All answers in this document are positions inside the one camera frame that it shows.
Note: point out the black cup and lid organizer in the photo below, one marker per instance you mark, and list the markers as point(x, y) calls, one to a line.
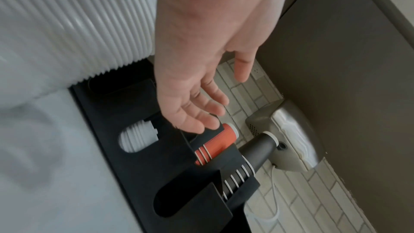
point(145, 175)

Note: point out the white wall socket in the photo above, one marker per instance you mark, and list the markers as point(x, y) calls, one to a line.
point(257, 72)

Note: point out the stack of black paper cups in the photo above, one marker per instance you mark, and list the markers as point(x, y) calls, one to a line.
point(258, 150)

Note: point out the person's left hand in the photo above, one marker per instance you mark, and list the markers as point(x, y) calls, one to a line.
point(200, 22)

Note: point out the stack of white lids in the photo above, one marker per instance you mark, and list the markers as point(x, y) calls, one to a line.
point(137, 137)
point(81, 22)

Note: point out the stack of red paper cups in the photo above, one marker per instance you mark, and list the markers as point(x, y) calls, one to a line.
point(216, 145)

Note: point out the steel wall dispenser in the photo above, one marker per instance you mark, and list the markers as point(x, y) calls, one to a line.
point(297, 134)

